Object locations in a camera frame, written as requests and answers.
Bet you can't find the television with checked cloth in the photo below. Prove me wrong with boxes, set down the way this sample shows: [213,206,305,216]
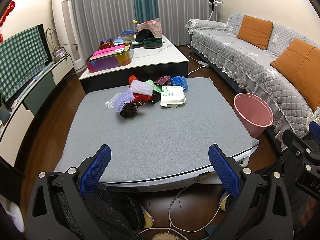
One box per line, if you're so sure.
[1,24,53,102]

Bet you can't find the red plastic bag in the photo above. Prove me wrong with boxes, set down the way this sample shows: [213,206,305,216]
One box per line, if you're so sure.
[129,75,152,102]

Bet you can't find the white cable under table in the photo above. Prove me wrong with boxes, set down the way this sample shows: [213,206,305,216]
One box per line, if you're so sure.
[137,183,226,240]

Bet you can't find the white marble coffee table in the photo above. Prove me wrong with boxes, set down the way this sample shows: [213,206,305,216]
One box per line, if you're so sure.
[79,37,189,94]

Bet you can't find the purple foam net sleeve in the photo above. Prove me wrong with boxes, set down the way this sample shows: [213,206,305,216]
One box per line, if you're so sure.
[114,90,135,113]

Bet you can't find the orange cushion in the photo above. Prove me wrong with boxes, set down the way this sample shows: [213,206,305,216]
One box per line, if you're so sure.
[270,38,320,111]
[236,15,273,50]

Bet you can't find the photo frame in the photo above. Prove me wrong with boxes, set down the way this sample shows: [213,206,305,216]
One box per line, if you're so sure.
[53,47,68,58]

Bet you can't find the colourful rectangular box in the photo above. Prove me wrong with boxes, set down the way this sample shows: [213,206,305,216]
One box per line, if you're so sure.
[86,43,133,73]

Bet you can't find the red wall decoration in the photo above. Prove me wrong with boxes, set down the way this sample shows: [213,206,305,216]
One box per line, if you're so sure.
[0,1,16,43]

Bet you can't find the clear plastic wrapper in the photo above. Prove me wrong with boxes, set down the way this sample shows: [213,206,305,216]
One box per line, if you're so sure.
[105,93,121,109]

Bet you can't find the black cap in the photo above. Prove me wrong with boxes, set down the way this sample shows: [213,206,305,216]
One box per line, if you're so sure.
[135,29,155,43]

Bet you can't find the teal curtain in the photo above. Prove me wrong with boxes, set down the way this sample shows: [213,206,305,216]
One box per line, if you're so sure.
[133,0,159,23]

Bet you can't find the dark brown wrapper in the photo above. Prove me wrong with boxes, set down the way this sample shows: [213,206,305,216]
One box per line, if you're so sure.
[119,102,145,118]

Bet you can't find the grey curtain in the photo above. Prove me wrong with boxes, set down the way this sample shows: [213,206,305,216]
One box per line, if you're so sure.
[72,0,222,57]

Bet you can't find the white power strip cable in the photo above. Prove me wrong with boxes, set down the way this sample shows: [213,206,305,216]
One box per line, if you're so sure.
[187,51,210,77]

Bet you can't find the blue plastic bag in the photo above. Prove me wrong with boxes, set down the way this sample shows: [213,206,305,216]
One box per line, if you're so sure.
[170,76,188,91]

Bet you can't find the dark maroon wrapper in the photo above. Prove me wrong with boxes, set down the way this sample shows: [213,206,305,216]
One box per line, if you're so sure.
[153,75,171,86]

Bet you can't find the white tv cabinet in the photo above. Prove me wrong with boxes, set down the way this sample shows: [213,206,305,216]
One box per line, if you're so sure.
[1,55,74,167]

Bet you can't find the blue stacked bowls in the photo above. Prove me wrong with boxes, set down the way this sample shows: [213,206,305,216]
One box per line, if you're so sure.
[121,30,135,42]

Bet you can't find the grey quilted sofa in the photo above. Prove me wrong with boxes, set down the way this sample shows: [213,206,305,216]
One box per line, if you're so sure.
[185,12,319,140]

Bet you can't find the orange cushion far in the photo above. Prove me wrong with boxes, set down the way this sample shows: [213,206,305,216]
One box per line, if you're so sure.
[236,15,273,50]

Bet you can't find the orange cushion near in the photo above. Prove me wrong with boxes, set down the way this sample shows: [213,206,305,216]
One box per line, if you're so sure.
[270,38,320,111]

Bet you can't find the pink patterned bag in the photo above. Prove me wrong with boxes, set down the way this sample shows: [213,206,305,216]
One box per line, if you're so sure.
[137,18,163,38]

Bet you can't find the white standing air conditioner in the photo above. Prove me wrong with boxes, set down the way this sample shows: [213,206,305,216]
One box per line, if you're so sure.
[51,0,86,73]

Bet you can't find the white foam takeaway box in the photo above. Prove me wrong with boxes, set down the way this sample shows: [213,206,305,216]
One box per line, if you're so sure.
[160,86,186,108]

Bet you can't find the pink plastic trash bin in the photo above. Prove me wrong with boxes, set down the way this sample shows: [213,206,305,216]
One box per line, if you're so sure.
[233,93,274,138]

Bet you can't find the green printed packet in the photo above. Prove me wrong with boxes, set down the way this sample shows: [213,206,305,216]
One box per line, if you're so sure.
[145,80,162,93]

